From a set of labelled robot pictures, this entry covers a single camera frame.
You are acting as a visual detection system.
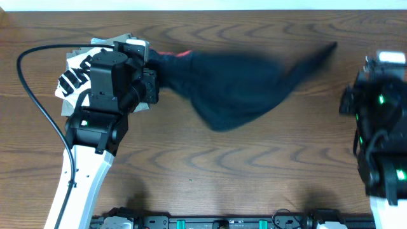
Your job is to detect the grey-beige folded garment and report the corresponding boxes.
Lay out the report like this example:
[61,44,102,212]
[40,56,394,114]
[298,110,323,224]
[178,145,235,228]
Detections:
[55,33,137,116]

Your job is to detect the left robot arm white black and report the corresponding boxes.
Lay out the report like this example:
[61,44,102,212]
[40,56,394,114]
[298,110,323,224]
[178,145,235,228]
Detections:
[45,45,158,228]

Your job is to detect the white shirt with black print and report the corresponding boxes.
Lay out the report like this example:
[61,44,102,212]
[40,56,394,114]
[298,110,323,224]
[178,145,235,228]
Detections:
[55,48,102,116]

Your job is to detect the black shorts with grey waistband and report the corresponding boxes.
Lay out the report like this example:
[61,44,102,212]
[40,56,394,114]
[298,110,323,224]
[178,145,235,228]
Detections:
[147,42,337,132]

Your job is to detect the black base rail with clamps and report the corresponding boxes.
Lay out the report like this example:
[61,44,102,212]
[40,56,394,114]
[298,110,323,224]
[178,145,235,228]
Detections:
[89,207,376,229]

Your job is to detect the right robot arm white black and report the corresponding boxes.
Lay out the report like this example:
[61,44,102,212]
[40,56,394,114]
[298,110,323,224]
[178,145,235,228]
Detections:
[339,57,406,228]

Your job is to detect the light blue folded garment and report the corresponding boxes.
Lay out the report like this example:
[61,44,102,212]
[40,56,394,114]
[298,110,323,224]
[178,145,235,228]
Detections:
[91,38,104,44]

